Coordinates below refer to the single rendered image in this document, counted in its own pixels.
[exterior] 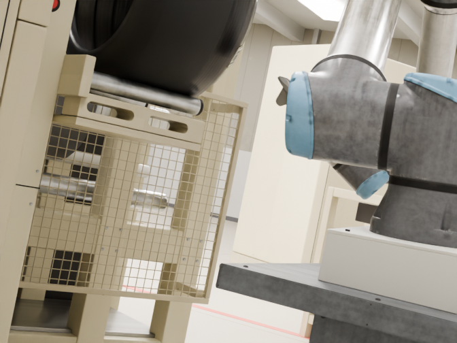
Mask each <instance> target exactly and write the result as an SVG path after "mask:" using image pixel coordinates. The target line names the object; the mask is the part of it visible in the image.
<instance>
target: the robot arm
mask: <svg viewBox="0 0 457 343"><path fill-rule="evenodd" d="M401 2H402V0H347V1H346V3H345V7H344V9H343V12H342V15H341V18H340V20H339V24H338V26H337V29H336V31H335V35H334V38H333V40H332V43H331V46H330V48H329V51H328V54H327V57H325V58H323V59H322V60H320V61H318V62H317V63H316V64H315V65H314V67H313V68H312V69H311V71H310V72H306V71H296V72H294V73H293V74H292V76H291V79H290V80H289V79H288V78H285V77H282V76H279V77H278V78H277V79H278V80H279V82H280V84H281V85H282V86H283V88H282V90H281V91H280V93H279V95H278V96H277V99H276V100H275V102H276V104H278V106H283V105H286V116H285V145H286V150H287V151H288V152H289V153H290V154H291V155H294V156H298V157H303V158H306V159H308V160H312V159H313V160H318V161H326V162H327V163H328V164H329V165H330V166H331V167H332V168H333V169H334V170H335V171H336V172H337V173H338V174H339V175H340V176H341V177H342V178H343V179H344V180H345V181H346V182H347V183H348V184H349V185H350V186H351V187H352V189H353V190H354V191H355V192H356V194H357V195H359V196H360V197H361V198H362V199H368V198H370V196H372V195H373V194H374V193H376V192H377V191H378V190H379V189H380V188H381V187H383V185H385V184H388V188H387V190H386V192H385V194H384V196H383V197H382V200H381V201H380V203H379V205H378V207H377V209H376V211H375V212H374V214H373V216H372V217H371V222H370V227H369V231H370V232H373V233H376V234H379V235H384V236H387V237H390V238H396V239H400V240H406V241H410V242H417V243H421V244H429V245H433V246H442V247H448V248H457V80H456V79H452V71H453V66H454V58H455V53H456V44H457V0H420V2H421V3H422V4H423V5H424V12H423V18H422V28H421V34H420V44H419V50H418V60H417V66H416V72H415V73H413V72H410V73H407V74H406V75H405V77H404V78H403V81H404V83H403V84H398V83H392V82H388V81H387V79H386V77H385V75H384V68H385V65H386V60H387V57H388V53H389V49H390V45H391V41H392V37H393V34H394V29H395V26H396V21H397V18H398V15H399V10H400V7H401Z"/></svg>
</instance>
